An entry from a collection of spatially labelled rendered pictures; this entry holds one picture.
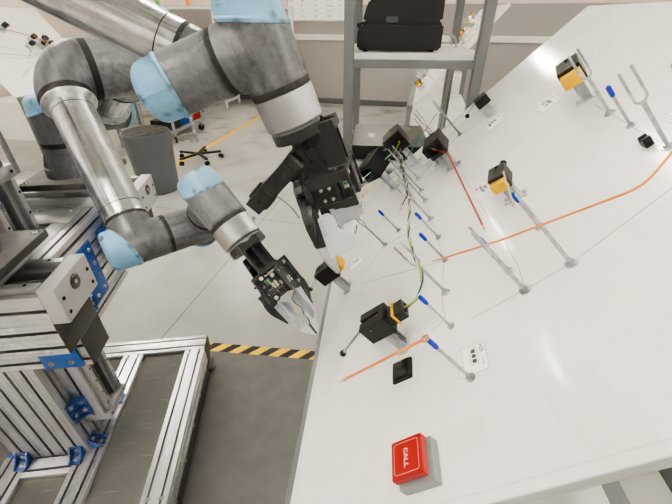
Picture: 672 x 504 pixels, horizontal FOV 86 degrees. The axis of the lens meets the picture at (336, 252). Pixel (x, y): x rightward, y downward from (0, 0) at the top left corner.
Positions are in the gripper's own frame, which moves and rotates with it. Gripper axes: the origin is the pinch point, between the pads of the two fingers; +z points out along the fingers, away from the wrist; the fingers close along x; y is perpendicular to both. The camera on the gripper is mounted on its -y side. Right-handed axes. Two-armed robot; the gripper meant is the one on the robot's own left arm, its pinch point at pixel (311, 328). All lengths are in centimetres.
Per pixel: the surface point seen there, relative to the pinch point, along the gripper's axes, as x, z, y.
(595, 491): 23, 59, 6
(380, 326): 8.8, 6.3, 8.2
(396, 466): -4.2, 17.6, 21.5
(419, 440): 0.1, 16.8, 22.6
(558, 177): 51, 6, 16
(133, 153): -7, -196, -297
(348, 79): 69, -53, -47
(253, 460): -45, 42, -98
